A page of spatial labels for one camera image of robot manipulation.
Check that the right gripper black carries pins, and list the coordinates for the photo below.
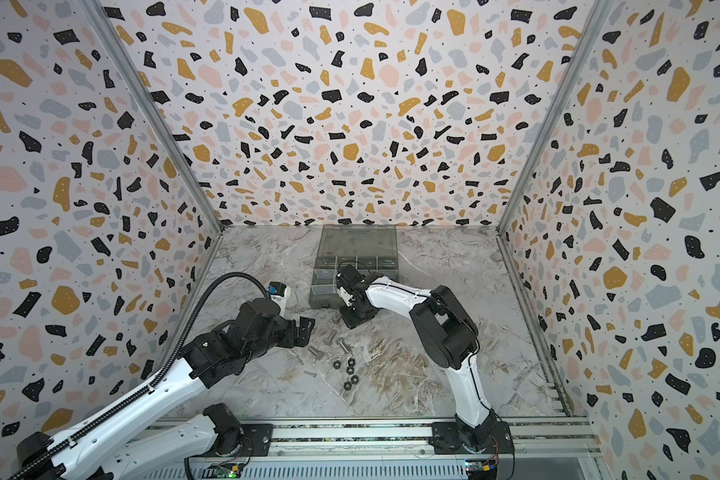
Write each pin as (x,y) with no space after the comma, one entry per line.
(350,297)

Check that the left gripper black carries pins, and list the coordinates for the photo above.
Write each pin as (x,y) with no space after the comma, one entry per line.
(292,338)

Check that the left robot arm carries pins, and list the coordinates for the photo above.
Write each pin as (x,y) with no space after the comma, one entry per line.
(104,446)

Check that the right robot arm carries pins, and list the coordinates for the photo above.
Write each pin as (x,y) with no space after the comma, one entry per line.
(449,338)

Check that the grey plastic organizer box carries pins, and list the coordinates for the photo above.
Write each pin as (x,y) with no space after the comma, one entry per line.
(369,249)

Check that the silver hex bolt middle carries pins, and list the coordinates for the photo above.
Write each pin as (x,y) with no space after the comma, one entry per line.
(329,340)

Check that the large silver hex bolt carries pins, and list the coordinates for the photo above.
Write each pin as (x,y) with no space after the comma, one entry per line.
(318,354)

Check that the left circuit board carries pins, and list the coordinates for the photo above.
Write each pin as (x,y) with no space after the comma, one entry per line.
(232,471)

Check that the circuit board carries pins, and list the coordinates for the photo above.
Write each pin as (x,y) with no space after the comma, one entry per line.
(481,469)
(232,471)

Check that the right circuit board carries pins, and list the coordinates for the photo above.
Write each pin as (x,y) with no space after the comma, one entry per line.
(481,469)

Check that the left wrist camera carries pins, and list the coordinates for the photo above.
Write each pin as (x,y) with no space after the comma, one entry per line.
(280,293)

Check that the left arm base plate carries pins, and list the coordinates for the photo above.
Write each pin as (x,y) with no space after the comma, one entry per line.
(250,440)

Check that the aluminium mounting rail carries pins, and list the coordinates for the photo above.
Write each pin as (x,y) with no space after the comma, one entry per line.
(343,439)

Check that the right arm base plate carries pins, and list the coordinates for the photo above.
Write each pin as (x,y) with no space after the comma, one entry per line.
(457,438)

